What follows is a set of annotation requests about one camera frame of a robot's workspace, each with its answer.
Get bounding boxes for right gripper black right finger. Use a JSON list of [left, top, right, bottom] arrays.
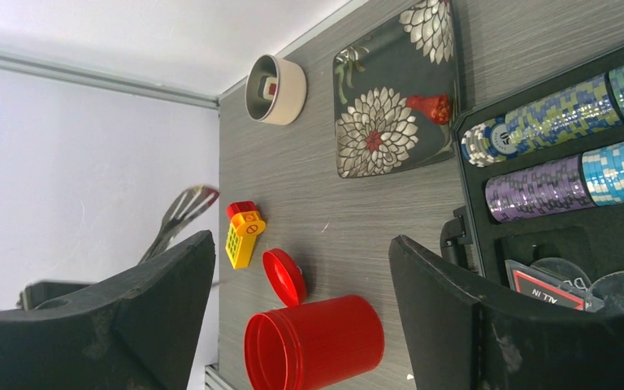
[[388, 236, 624, 389]]

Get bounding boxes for beige round metal bowl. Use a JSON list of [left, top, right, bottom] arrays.
[[245, 54, 307, 126]]

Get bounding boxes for yellow red toy block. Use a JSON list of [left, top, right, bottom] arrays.
[[225, 201, 267, 270]]

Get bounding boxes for white black sushi piece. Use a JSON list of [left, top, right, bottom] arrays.
[[257, 76, 278, 102]]

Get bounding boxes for black floral square plate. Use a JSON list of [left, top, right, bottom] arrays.
[[332, 0, 466, 179]]

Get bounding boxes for metal tongs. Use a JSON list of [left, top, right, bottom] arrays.
[[139, 185, 219, 264]]

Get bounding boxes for red orange food piece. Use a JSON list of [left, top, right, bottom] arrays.
[[406, 94, 452, 125]]

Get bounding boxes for black poker chip case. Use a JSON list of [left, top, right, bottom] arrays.
[[455, 45, 624, 314]]

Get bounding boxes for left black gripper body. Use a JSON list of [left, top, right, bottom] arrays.
[[18, 280, 93, 310]]

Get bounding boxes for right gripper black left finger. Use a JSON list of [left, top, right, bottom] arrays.
[[0, 231, 215, 389]]

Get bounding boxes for red cylindrical container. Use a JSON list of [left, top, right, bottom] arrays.
[[244, 295, 384, 390]]

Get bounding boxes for red round lid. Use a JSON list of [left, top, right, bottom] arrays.
[[262, 249, 307, 307]]

